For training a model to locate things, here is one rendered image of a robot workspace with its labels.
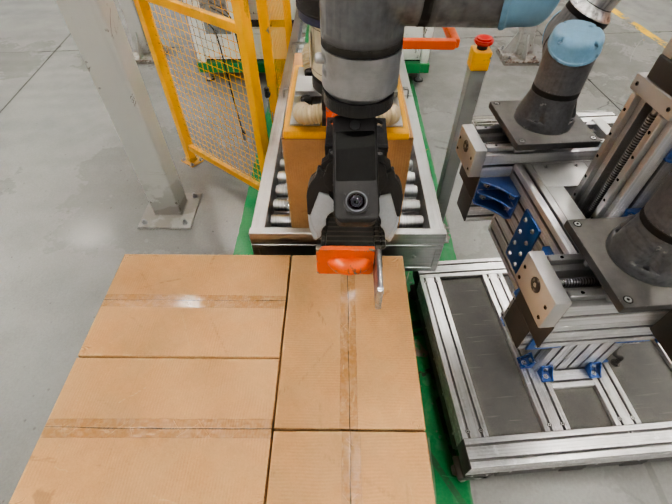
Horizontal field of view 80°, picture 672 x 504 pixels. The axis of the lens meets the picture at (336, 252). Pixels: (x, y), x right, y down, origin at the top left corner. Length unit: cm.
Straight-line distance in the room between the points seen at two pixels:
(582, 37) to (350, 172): 86
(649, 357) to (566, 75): 120
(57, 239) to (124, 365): 147
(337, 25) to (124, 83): 177
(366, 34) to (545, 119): 89
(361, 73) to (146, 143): 191
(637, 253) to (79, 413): 135
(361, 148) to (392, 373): 88
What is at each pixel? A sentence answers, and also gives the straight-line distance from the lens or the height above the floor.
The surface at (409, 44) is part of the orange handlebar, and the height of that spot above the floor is 124.
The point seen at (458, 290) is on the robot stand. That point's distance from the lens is 183.
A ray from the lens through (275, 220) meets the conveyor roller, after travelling 158.
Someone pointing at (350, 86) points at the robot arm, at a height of 146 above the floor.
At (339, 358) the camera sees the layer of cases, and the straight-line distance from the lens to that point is 121.
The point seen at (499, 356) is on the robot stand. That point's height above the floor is 21.
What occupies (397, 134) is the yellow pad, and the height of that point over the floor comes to 112.
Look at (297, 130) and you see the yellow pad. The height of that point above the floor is 113.
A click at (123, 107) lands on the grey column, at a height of 69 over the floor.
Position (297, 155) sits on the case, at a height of 89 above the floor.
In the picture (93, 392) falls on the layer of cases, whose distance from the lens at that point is 135.
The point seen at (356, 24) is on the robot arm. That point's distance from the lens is 37.
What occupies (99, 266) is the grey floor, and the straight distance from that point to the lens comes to 244.
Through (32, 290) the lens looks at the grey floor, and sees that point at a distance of 251.
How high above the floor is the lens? 163
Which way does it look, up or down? 49 degrees down
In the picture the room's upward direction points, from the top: straight up
